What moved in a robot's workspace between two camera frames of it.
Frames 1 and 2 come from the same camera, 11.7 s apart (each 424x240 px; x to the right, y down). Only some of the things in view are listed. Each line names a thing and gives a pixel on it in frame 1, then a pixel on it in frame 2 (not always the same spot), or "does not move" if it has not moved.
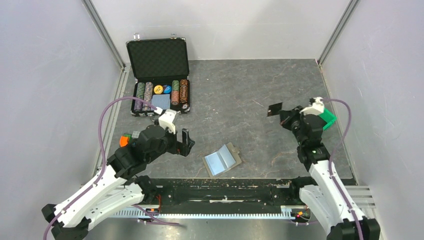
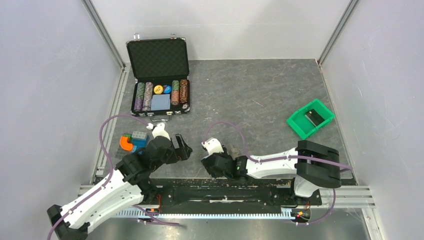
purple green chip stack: x=138 y=104 does not move
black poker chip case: x=161 y=70 does not move
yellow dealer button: x=158 y=89 does not move
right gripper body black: x=297 y=120 -> x=229 y=176
